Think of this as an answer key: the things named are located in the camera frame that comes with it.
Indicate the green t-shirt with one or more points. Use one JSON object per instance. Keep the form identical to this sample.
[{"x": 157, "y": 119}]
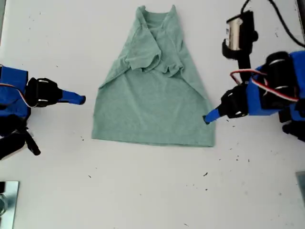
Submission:
[{"x": 147, "y": 114}]

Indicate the shiny steel plate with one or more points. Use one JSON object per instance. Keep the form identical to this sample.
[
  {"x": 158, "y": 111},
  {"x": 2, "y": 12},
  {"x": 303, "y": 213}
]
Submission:
[{"x": 10, "y": 205}]

